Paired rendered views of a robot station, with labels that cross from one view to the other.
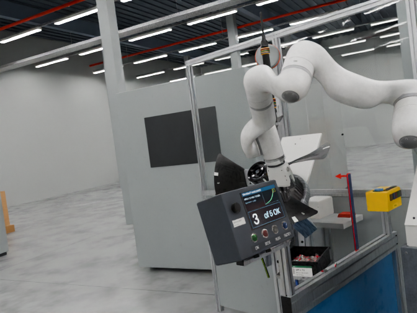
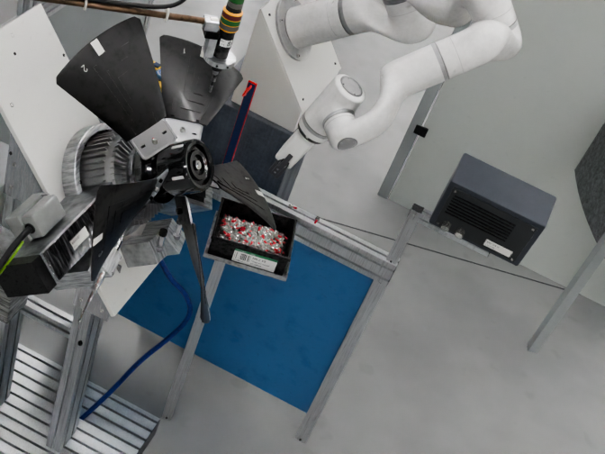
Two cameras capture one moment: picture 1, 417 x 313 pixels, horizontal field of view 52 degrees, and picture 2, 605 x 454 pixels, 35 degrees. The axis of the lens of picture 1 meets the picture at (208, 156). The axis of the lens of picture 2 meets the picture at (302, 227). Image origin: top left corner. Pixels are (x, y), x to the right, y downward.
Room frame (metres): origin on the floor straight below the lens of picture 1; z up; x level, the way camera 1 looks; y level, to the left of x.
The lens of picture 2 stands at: (2.88, 1.25, 2.55)
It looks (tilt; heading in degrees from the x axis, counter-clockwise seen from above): 40 degrees down; 232
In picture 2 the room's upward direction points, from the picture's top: 22 degrees clockwise
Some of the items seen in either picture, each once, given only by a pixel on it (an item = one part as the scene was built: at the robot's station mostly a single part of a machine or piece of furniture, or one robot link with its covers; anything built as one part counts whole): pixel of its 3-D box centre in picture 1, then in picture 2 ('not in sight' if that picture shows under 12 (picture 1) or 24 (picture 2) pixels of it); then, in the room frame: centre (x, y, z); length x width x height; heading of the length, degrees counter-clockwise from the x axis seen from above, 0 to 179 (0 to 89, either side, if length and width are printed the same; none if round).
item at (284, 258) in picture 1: (285, 266); (404, 234); (1.40, -0.21, 0.96); 0.03 x 0.03 x 0.20; 45
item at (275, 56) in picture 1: (267, 56); not in sight; (2.74, -0.45, 1.88); 0.17 x 0.15 x 0.16; 45
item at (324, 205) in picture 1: (314, 207); not in sight; (2.57, -0.60, 0.92); 0.17 x 0.16 x 0.11; 135
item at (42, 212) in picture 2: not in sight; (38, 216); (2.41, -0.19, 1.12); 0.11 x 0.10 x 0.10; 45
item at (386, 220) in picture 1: (386, 220); not in sight; (1.98, -0.79, 0.92); 0.03 x 0.03 x 0.12; 45
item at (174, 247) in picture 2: not in sight; (163, 238); (2.05, -0.31, 0.91); 0.12 x 0.08 x 0.12; 135
